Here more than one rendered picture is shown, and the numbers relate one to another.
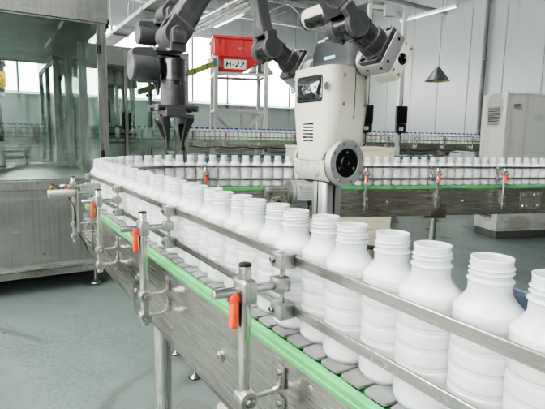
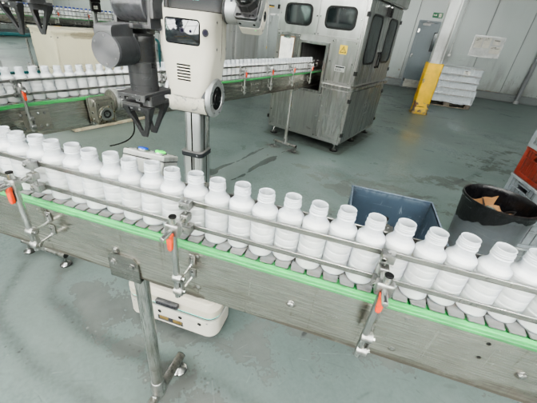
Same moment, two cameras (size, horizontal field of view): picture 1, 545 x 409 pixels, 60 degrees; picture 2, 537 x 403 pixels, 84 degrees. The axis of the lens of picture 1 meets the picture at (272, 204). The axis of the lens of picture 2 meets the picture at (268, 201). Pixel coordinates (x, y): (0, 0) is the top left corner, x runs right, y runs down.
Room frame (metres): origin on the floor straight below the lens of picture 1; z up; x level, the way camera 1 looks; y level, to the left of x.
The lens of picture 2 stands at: (0.44, 0.50, 1.48)
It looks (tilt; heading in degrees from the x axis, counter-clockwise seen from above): 30 degrees down; 315
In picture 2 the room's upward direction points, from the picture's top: 7 degrees clockwise
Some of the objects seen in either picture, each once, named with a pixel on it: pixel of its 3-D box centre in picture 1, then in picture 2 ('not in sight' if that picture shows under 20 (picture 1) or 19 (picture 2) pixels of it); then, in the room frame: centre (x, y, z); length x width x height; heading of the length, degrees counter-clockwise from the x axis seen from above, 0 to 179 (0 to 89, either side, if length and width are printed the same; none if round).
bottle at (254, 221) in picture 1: (254, 249); (313, 234); (0.75, 0.03, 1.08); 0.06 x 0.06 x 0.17
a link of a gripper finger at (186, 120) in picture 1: (175, 128); (149, 113); (1.12, 0.23, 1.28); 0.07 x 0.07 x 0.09; 31
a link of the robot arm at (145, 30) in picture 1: (155, 26); not in sight; (1.55, 0.38, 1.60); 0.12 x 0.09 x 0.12; 123
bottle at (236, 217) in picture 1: (241, 242); (288, 226); (0.81, 0.05, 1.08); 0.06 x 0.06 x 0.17
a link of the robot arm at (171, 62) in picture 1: (170, 70); (138, 48); (1.11, 0.24, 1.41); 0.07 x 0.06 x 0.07; 122
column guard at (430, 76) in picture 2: not in sight; (425, 88); (3.44, -7.24, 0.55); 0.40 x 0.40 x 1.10; 31
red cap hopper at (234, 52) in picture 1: (238, 128); not in sight; (7.91, 0.60, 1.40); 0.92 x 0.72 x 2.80; 103
